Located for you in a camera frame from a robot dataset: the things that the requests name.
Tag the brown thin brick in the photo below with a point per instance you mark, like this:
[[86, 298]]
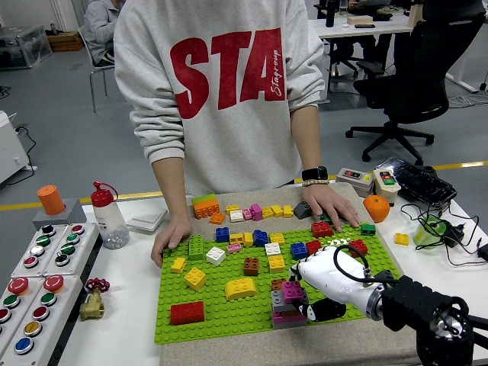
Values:
[[289, 313]]

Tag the brass valve red handwheel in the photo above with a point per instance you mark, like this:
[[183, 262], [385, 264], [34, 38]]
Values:
[[91, 307]]

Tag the black power adapter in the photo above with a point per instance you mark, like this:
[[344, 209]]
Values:
[[453, 232]]

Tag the seated person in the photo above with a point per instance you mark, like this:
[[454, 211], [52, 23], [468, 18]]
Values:
[[352, 47], [98, 30]]

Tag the small green brick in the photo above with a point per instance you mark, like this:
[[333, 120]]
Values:
[[326, 218]]

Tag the wide red brick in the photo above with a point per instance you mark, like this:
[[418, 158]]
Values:
[[322, 229]]

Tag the large yellow four-stud brick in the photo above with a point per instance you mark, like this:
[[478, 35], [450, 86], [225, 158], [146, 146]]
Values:
[[195, 278]]

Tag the person's left hand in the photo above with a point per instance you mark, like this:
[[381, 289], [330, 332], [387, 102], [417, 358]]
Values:
[[324, 200]]

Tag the grey switch box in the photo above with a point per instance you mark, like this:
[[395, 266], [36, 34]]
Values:
[[352, 179]]

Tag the blue four-stud brick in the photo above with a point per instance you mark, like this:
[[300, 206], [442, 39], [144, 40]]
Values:
[[261, 238], [299, 251], [222, 235]]

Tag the green plastic cup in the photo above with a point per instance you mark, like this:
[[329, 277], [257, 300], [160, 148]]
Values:
[[427, 234]]

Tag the green studded baseplate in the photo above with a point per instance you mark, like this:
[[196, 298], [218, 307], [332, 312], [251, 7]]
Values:
[[228, 316]]

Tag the pink flat brick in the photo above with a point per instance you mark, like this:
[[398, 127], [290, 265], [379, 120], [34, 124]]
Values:
[[234, 248]]

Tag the person's right forearm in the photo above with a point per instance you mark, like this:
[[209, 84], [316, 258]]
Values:
[[171, 190]]

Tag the white wall switch plate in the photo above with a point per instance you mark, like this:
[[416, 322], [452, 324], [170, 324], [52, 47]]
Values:
[[146, 220]]

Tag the small yellow brick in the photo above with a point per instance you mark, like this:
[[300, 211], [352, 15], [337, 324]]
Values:
[[178, 264]]

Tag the orange cylinder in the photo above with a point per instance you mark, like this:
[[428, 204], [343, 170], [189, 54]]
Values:
[[51, 200]]

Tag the wooden pallet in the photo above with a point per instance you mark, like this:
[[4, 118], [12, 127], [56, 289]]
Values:
[[66, 42]]

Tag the wooden box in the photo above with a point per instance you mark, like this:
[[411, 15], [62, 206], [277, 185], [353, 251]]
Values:
[[359, 20]]

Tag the orange flat brick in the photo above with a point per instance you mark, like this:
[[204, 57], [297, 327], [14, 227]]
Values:
[[217, 218]]

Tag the yellow arched brick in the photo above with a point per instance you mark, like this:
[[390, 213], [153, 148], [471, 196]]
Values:
[[241, 288]]

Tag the white desk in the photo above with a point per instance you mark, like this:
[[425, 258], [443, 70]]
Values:
[[362, 31]]

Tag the black bottle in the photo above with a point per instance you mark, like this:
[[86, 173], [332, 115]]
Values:
[[331, 15]]

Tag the grey push-button box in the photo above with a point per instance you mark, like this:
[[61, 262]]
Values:
[[45, 251], [82, 248]]

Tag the white low brick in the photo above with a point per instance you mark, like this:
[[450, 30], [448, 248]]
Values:
[[236, 216]]

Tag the white cabinet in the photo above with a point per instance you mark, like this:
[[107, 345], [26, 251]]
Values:
[[9, 148]]

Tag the orange fruit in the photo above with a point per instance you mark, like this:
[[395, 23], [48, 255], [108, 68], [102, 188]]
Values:
[[376, 209]]

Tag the yellow window brick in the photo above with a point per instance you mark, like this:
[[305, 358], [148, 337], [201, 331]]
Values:
[[236, 238]]

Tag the white four-stud brick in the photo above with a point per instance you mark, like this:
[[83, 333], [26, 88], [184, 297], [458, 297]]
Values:
[[272, 249], [216, 255]]

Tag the person's right hand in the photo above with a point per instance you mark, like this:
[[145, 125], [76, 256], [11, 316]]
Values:
[[171, 232]]

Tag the grey block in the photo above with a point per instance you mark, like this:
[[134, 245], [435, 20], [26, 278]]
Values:
[[72, 219]]

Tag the grey flat base brick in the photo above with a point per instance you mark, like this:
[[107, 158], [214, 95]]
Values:
[[289, 326]]

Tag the magenta four-stud brick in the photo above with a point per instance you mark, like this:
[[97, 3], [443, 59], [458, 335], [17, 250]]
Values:
[[293, 291]]

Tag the black plug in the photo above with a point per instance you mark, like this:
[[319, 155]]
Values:
[[484, 252]]

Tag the grey-brown mat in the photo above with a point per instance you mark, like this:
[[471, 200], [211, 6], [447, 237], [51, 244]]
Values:
[[228, 350]]

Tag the black office chair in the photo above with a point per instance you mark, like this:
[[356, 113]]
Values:
[[419, 76]]

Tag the person's left forearm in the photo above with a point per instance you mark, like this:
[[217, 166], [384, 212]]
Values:
[[309, 141]]

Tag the large orange brick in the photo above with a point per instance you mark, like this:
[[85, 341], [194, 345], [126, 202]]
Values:
[[206, 209]]

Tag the small pink brick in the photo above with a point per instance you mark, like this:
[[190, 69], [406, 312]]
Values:
[[247, 214]]

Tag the black clear-lid case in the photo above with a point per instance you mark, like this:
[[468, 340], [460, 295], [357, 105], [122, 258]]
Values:
[[423, 183]]

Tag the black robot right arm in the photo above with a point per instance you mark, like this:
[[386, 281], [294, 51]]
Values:
[[415, 305]]

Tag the cream switch box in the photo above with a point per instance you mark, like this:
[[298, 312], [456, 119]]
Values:
[[387, 190]]

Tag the grey emergency-stop button box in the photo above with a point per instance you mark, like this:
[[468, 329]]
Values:
[[23, 295], [57, 305]]

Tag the black wristwatch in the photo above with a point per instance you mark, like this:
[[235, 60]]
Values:
[[315, 173]]

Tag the red-capped squeeze bottle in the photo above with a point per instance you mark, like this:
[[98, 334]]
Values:
[[108, 221]]

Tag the magenta tall brick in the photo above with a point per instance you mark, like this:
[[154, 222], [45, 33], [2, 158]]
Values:
[[256, 212]]

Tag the narrow yellow brick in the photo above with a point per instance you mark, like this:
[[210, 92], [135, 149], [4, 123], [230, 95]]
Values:
[[248, 239]]

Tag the grey metal chair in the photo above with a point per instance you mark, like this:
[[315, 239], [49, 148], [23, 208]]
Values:
[[87, 47]]

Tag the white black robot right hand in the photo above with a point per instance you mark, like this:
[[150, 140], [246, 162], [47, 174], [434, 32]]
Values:
[[329, 280]]

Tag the red eight-stud brick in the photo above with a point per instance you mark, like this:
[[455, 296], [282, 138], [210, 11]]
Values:
[[187, 313]]

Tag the red four-stud brick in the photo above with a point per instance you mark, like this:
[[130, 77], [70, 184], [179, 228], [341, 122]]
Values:
[[360, 244], [313, 246]]

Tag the black phone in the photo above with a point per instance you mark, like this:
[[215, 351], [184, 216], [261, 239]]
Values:
[[365, 26]]

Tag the green tall brick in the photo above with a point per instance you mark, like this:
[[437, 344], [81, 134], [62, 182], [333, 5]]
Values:
[[196, 248]]

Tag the lime green plate brick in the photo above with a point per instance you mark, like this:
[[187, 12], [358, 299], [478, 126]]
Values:
[[204, 198]]

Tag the brown four-stud brick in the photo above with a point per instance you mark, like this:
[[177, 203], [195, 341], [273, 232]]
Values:
[[276, 284], [251, 266]]

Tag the green flat brick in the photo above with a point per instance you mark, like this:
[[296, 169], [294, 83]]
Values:
[[368, 229]]

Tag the clear plastic crate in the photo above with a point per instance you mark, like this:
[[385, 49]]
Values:
[[23, 47]]

